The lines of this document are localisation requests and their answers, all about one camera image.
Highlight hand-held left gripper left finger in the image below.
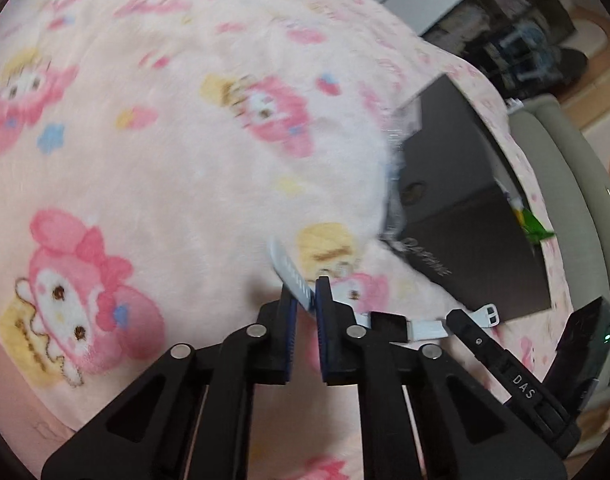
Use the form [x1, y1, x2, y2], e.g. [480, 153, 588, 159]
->
[41, 282, 298, 480]

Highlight glass display cabinet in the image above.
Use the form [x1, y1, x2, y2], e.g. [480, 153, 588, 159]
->
[425, 0, 591, 101]

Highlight pink cartoon printed blanket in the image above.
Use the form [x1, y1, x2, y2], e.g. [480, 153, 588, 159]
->
[0, 0, 573, 480]

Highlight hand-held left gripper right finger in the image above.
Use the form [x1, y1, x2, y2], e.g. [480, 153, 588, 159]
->
[315, 276, 568, 480]

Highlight dark grey cardboard box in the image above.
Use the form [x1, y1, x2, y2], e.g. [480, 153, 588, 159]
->
[395, 72, 553, 323]

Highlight green snack packet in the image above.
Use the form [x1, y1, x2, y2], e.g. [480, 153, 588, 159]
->
[522, 210, 556, 246]

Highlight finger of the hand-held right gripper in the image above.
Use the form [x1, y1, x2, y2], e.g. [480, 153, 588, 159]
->
[445, 308, 511, 376]

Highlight blue plush toys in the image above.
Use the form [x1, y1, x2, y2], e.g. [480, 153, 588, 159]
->
[495, 22, 557, 87]

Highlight watch with white strap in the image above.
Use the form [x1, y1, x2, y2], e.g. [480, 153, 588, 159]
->
[267, 237, 501, 343]

